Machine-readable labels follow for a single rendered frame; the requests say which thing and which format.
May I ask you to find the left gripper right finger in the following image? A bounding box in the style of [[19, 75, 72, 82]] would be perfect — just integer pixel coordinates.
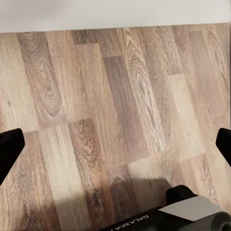
[[216, 128, 231, 167]]

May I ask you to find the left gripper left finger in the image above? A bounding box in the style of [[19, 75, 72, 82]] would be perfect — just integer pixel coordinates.
[[0, 128, 25, 185]]

